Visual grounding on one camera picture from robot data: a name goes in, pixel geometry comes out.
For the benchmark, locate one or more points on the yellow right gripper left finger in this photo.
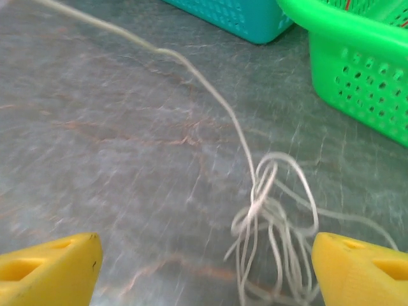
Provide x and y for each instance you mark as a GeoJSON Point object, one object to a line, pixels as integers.
{"type": "Point", "coordinates": [48, 280]}

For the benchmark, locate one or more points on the teal plastic basket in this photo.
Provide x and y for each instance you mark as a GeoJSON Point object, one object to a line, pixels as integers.
{"type": "Point", "coordinates": [229, 16]}

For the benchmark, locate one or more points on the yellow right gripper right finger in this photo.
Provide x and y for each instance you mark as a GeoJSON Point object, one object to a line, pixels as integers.
{"type": "Point", "coordinates": [360, 280]}

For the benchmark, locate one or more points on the green plastic basket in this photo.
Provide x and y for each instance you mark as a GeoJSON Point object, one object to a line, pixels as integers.
{"type": "Point", "coordinates": [357, 44]}

